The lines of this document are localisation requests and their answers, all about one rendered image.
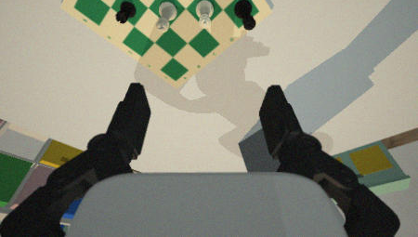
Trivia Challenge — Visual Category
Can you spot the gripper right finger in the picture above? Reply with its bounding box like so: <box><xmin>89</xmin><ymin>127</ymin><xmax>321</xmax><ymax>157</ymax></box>
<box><xmin>259</xmin><ymin>85</ymin><xmax>400</xmax><ymax>237</ymax></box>

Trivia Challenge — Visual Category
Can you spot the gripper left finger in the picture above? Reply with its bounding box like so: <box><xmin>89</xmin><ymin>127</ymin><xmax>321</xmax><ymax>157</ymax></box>
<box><xmin>0</xmin><ymin>83</ymin><xmax>151</xmax><ymax>237</ymax></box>

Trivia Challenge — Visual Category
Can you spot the green and cream chessboard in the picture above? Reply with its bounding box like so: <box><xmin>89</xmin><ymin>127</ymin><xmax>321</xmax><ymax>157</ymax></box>
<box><xmin>60</xmin><ymin>0</ymin><xmax>249</xmax><ymax>89</ymax></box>

